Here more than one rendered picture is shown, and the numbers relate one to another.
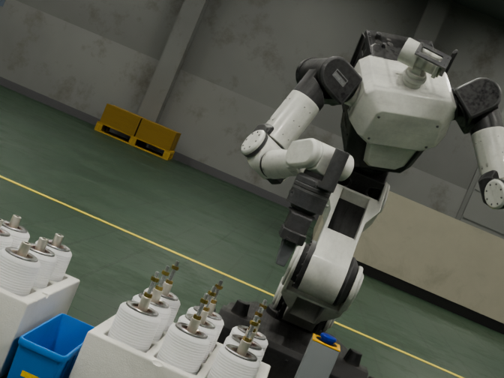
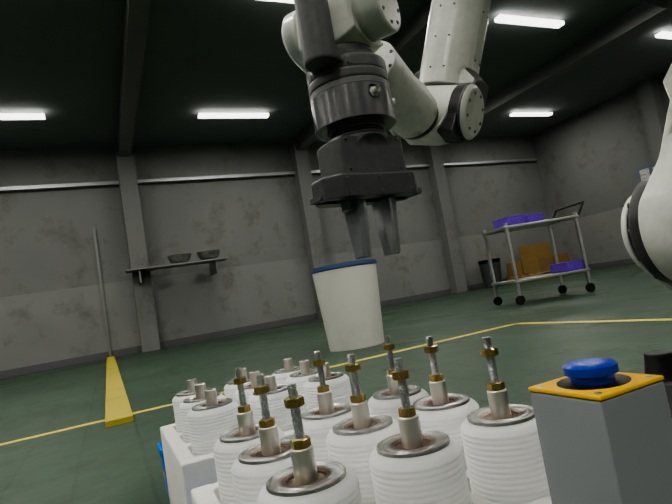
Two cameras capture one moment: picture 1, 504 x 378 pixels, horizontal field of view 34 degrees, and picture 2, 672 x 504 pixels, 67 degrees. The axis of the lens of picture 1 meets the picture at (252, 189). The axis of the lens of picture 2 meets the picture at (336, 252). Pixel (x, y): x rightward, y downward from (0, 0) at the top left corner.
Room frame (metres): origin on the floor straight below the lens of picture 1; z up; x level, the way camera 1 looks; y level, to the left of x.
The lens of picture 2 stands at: (1.59, -0.58, 0.42)
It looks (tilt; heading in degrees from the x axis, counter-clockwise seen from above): 5 degrees up; 61
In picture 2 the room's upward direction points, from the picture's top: 10 degrees counter-clockwise
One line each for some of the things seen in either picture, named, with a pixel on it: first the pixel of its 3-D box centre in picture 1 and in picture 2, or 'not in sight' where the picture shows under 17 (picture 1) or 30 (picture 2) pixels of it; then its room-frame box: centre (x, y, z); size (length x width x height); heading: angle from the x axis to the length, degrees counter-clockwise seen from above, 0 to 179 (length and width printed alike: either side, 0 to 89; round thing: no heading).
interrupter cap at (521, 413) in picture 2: (251, 333); (501, 415); (2.01, -0.14, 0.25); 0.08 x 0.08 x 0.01
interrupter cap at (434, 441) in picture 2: (246, 342); (412, 444); (1.89, -0.13, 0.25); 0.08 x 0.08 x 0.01
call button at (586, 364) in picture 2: (327, 339); (591, 374); (1.96, -0.30, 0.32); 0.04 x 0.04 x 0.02
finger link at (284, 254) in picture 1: (285, 253); (355, 229); (1.87, -0.13, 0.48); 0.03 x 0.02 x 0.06; 91
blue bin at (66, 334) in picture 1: (53, 357); not in sight; (1.84, 0.26, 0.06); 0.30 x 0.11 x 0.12; 177
